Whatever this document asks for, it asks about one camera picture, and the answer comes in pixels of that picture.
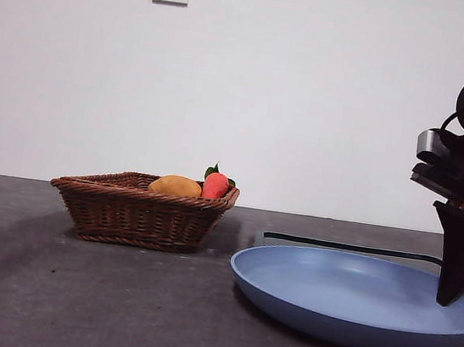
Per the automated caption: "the orange carrot with green leaves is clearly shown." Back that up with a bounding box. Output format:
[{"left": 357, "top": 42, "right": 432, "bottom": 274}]
[{"left": 201, "top": 160, "right": 240, "bottom": 203}]

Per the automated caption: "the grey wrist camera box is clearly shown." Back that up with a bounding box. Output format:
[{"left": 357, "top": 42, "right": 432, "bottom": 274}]
[{"left": 414, "top": 126, "right": 450, "bottom": 165}]

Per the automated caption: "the brown wicker basket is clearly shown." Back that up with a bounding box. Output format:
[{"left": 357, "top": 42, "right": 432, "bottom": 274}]
[{"left": 43, "top": 161, "right": 243, "bottom": 261}]

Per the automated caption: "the blue round plate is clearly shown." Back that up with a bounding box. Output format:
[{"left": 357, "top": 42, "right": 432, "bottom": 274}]
[{"left": 221, "top": 237, "right": 464, "bottom": 347}]

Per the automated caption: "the black flat tray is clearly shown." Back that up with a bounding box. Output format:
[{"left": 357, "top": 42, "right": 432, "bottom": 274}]
[{"left": 253, "top": 230, "right": 447, "bottom": 271}]

